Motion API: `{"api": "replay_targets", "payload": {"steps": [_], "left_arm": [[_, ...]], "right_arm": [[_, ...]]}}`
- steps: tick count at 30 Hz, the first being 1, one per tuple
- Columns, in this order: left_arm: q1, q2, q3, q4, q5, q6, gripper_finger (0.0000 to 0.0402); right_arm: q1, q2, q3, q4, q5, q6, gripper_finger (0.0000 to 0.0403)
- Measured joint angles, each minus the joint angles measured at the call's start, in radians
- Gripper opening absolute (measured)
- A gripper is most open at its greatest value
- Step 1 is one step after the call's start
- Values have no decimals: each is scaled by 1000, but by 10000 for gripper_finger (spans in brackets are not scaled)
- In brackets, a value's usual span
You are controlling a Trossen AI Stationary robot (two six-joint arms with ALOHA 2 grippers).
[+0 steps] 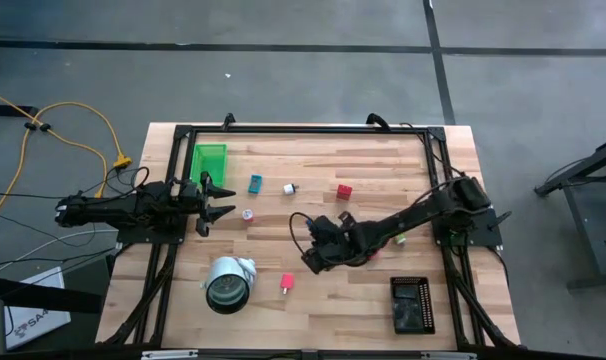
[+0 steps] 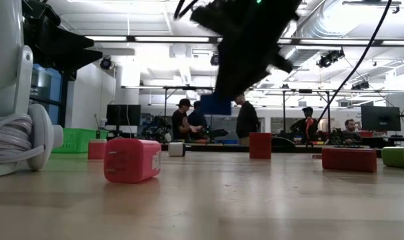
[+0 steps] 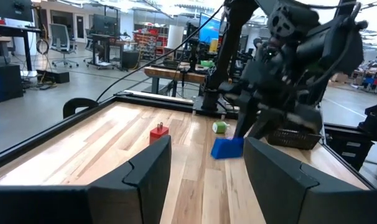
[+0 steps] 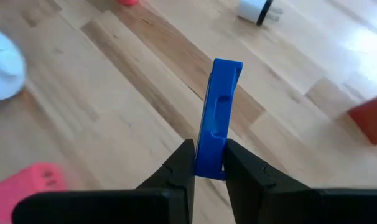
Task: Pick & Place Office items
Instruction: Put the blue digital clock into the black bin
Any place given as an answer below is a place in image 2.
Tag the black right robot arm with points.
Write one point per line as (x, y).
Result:
(248, 16)

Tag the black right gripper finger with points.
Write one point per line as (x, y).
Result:
(227, 87)
(248, 86)

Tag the black metal rack frame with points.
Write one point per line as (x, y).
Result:
(198, 88)
(284, 113)

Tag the green cylinder with white end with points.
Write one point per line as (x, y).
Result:
(397, 157)

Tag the small white cylinder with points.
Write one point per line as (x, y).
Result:
(176, 149)

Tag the dark framed window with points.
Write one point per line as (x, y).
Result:
(50, 88)

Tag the red cube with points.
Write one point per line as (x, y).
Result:
(260, 146)

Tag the black computer monitor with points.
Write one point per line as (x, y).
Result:
(123, 115)
(380, 118)

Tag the long ceiling light bar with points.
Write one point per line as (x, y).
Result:
(130, 38)

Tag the black hanging camera cluster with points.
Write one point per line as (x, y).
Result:
(330, 58)

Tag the small black hanging spotlight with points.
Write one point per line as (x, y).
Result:
(360, 86)

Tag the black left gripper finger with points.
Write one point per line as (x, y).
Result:
(78, 61)
(75, 42)

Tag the green plastic basket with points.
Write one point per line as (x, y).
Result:
(75, 141)

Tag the red cylinder with white cap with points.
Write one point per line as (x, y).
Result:
(97, 151)

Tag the red rectangular block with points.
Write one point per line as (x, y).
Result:
(348, 160)

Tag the black aluminium table frame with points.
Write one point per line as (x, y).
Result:
(222, 148)

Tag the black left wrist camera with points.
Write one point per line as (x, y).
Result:
(42, 14)

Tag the white round desk fan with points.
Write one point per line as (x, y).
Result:
(5, 50)

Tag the blue block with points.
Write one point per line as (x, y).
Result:
(218, 107)

